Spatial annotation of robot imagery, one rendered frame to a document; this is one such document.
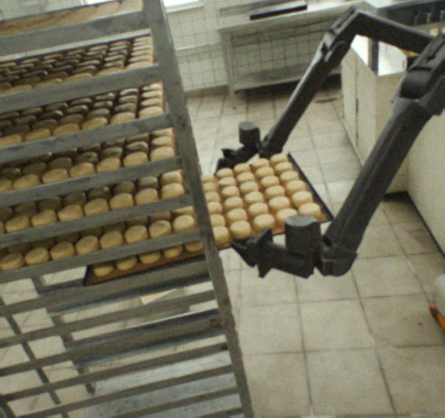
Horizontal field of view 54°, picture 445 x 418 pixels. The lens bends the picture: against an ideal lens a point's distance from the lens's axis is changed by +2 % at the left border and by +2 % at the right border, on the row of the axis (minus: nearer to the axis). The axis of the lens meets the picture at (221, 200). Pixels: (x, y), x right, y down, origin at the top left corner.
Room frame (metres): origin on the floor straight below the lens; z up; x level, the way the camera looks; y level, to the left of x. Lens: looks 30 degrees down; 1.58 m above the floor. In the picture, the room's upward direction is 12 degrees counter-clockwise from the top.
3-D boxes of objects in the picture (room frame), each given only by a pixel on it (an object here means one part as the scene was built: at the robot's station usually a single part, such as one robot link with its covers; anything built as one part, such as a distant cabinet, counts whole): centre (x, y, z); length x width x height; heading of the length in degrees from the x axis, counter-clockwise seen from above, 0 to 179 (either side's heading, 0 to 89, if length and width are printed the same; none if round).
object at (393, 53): (2.91, -1.23, 0.88); 1.28 x 0.01 x 0.07; 170
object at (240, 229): (0.86, -0.03, 1.00); 0.05 x 0.05 x 0.02
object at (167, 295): (1.82, 0.43, 0.08); 0.30 x 0.22 x 0.16; 20
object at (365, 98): (2.87, -1.43, 0.42); 1.28 x 0.72 x 0.84; 170
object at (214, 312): (1.20, 0.36, 0.42); 0.64 x 0.03 x 0.03; 91
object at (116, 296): (1.20, 0.36, 0.60); 0.64 x 0.03 x 0.03; 91
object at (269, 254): (0.75, -0.09, 0.99); 0.07 x 0.07 x 0.10; 46
